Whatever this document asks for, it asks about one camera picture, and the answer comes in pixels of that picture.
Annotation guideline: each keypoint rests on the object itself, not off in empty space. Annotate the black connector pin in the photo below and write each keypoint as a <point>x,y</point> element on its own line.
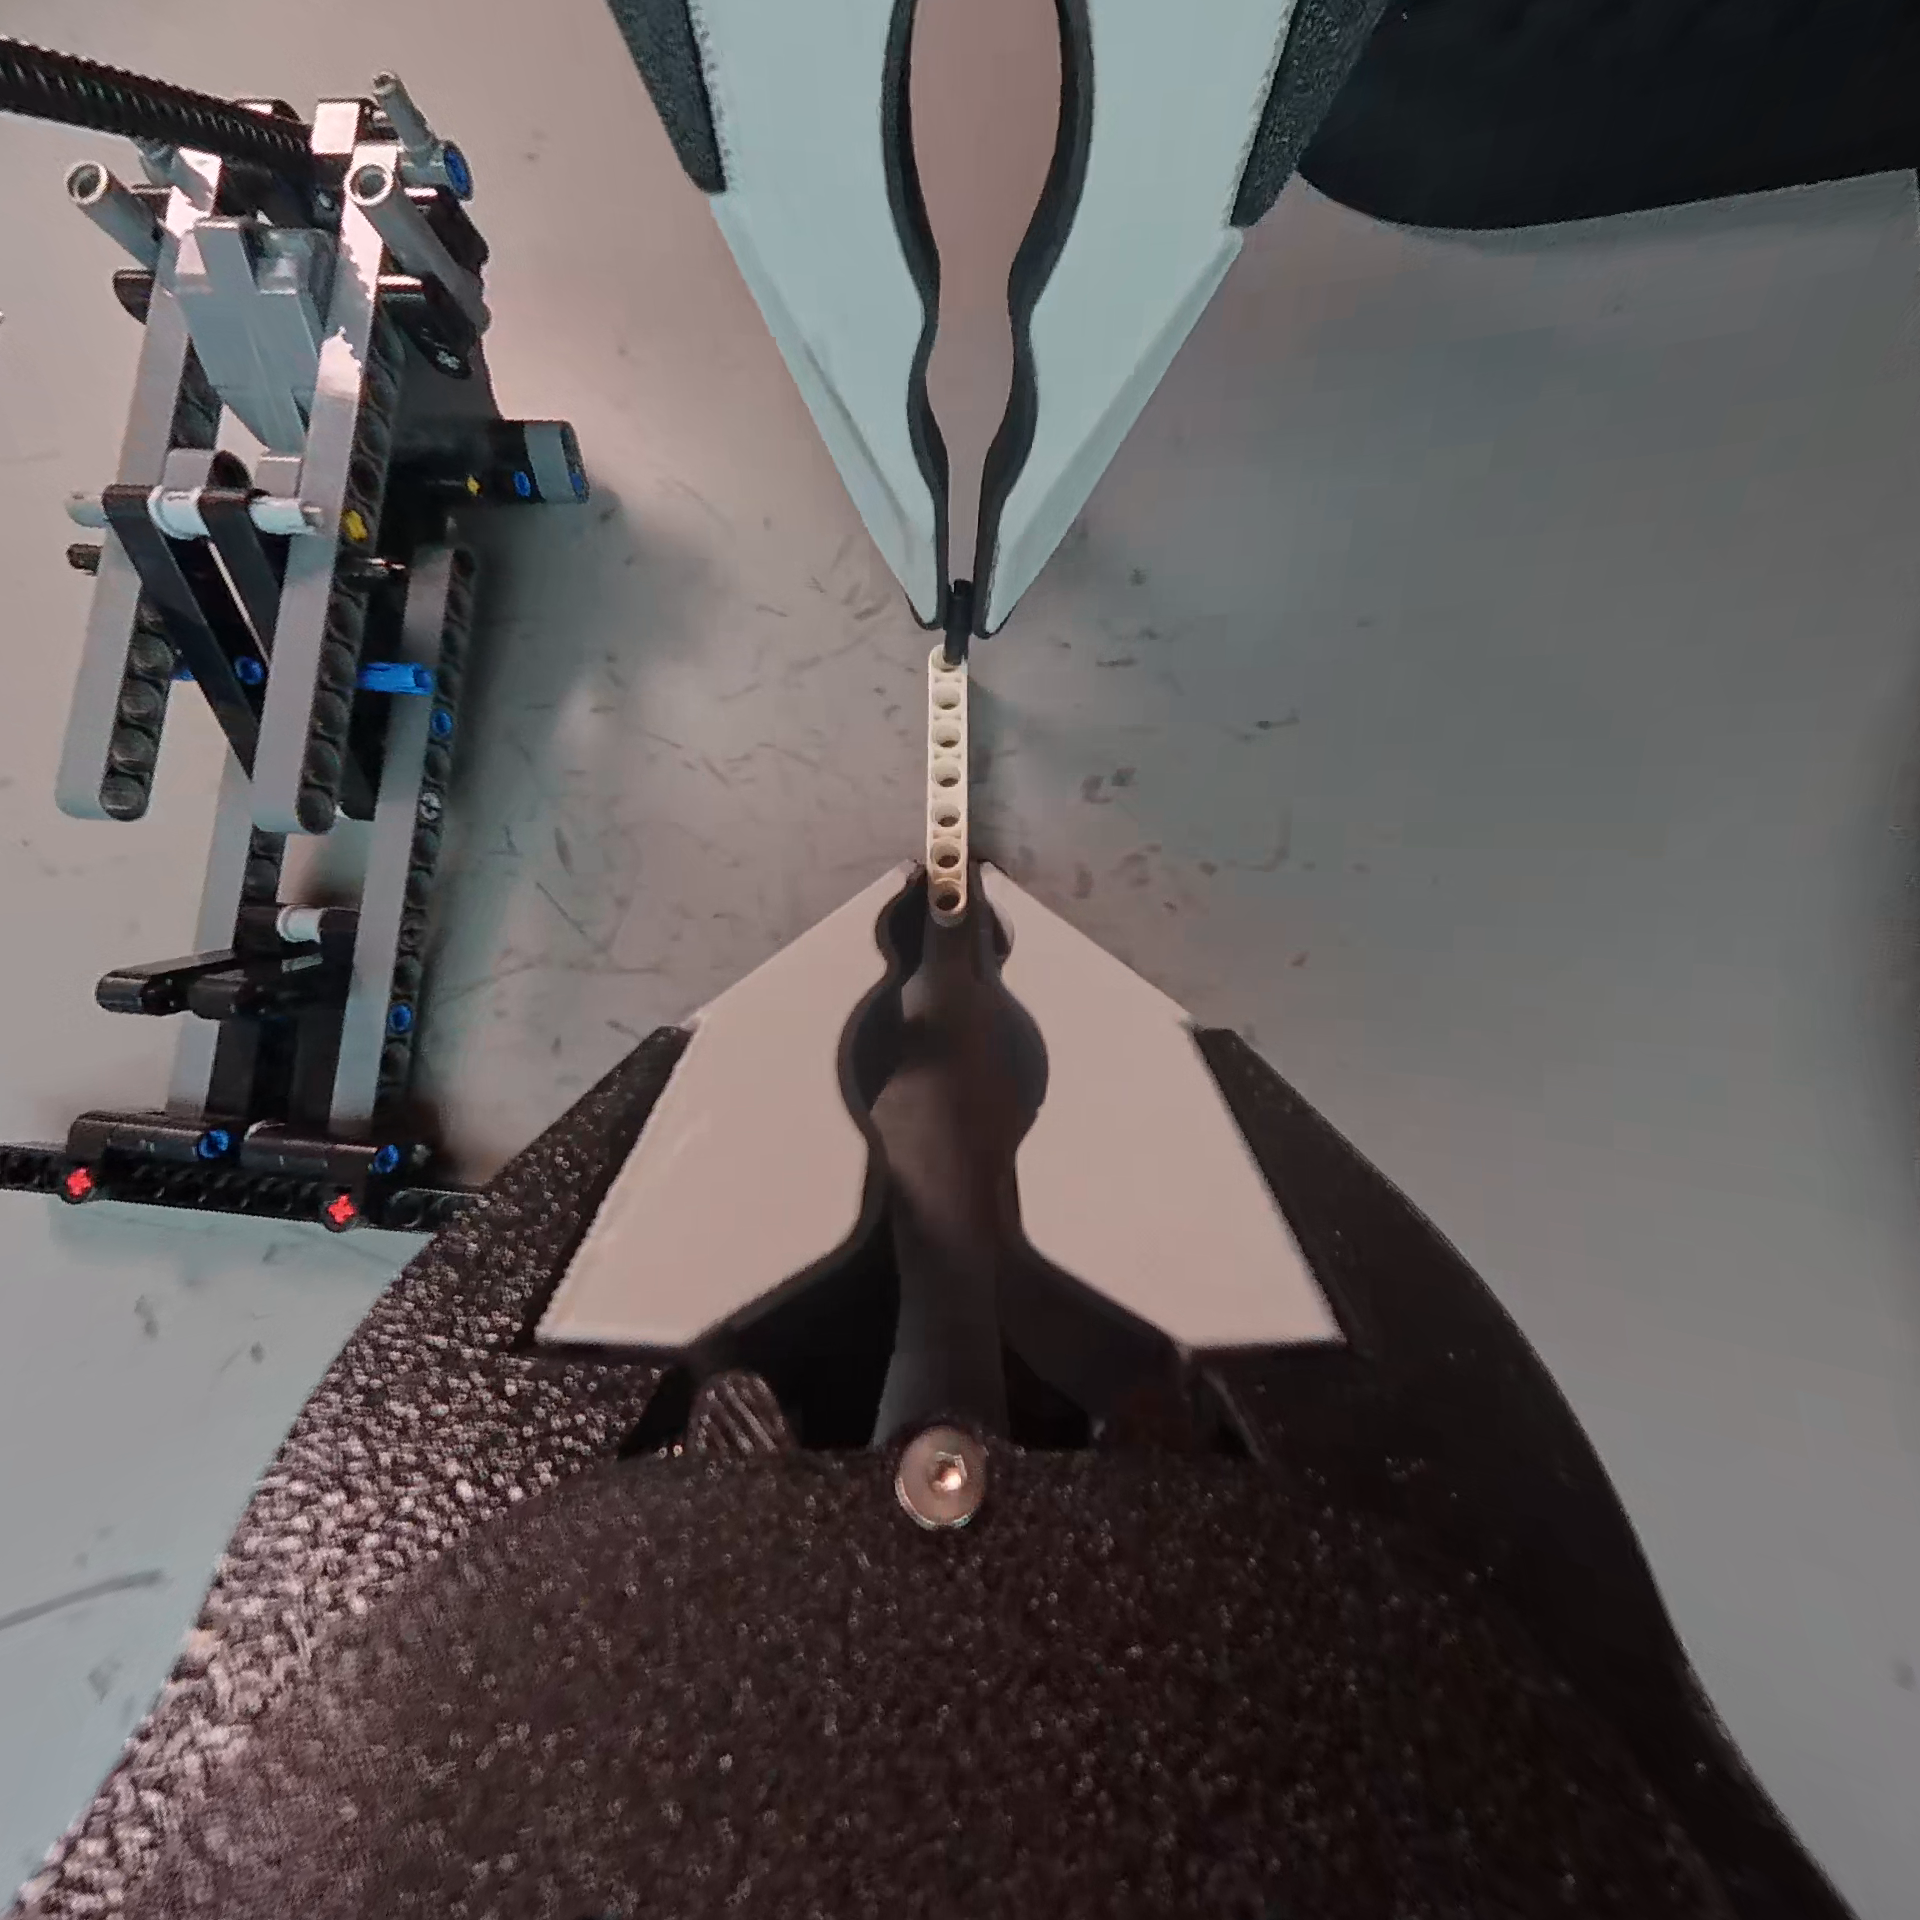
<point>957,616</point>

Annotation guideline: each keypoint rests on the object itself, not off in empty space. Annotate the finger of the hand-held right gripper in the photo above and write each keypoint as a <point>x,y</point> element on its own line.
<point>1154,227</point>
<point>811,227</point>

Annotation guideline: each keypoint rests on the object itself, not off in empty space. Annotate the grey desk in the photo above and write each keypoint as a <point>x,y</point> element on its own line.
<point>1499,750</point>

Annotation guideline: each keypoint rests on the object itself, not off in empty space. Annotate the white short straight beam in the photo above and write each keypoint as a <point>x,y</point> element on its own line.
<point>950,783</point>

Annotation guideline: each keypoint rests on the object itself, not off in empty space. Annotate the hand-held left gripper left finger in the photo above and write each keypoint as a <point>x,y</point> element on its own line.
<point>718,1169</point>

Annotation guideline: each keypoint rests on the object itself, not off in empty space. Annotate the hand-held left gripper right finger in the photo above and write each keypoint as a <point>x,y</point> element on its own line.
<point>1154,1169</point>

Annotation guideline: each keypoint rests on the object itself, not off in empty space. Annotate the black grey toy chassis assembly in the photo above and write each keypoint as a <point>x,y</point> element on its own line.
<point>301,600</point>

